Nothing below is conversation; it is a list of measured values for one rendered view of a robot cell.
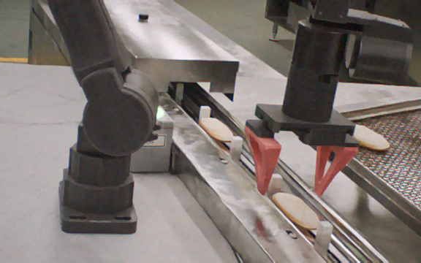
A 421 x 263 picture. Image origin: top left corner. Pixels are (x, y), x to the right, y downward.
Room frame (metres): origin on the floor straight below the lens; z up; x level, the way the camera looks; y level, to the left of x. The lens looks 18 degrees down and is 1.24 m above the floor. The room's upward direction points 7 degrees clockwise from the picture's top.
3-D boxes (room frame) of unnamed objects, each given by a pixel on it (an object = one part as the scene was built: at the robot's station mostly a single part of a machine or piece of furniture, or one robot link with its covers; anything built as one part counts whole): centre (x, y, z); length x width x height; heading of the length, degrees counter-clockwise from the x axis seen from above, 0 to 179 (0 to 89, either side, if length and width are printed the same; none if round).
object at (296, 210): (0.92, -0.11, 0.86); 0.10 x 0.04 x 0.01; 22
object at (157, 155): (1.10, 0.10, 0.84); 0.08 x 0.08 x 0.11; 21
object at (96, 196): (0.92, 0.13, 0.86); 0.12 x 0.09 x 0.08; 14
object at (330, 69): (0.92, -0.11, 1.05); 0.07 x 0.06 x 0.07; 90
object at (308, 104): (0.92, -0.10, 0.99); 0.10 x 0.07 x 0.07; 111
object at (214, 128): (1.19, 0.00, 0.86); 0.10 x 0.04 x 0.01; 21
